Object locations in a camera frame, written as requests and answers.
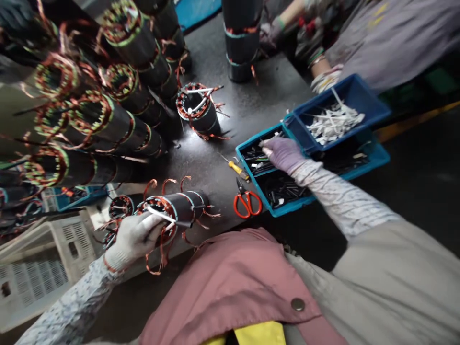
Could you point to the person's right hand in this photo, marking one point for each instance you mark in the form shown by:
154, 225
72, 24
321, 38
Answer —
286, 154

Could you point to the person's left hand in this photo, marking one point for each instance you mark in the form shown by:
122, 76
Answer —
131, 239

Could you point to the person's left fingers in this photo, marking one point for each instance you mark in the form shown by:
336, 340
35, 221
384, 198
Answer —
154, 225

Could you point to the person's right fingers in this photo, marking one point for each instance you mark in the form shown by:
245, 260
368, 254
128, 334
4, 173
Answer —
267, 145

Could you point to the black copper-wound stator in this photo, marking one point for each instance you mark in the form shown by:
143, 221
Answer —
201, 111
120, 210
187, 208

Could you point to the pile of black sleeve tubes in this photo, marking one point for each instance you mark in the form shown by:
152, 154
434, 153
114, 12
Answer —
284, 188

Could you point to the teal plastic bin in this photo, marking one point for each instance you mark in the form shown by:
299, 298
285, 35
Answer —
287, 205

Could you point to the pile of white paper strips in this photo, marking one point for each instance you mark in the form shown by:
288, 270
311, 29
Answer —
334, 122

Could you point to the blue plastic crate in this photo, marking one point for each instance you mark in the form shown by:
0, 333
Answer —
199, 10
77, 196

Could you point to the blue plastic bin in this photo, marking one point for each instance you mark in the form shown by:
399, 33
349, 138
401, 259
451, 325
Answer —
359, 97

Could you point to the column of stacked stators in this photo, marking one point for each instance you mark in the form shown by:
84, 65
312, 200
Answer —
241, 39

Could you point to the white plastic crate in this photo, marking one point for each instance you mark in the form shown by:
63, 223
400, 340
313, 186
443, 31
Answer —
39, 266

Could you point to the person's body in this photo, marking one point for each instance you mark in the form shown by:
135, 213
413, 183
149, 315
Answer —
258, 287

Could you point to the pile of motor stators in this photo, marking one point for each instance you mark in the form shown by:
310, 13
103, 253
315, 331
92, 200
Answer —
90, 100

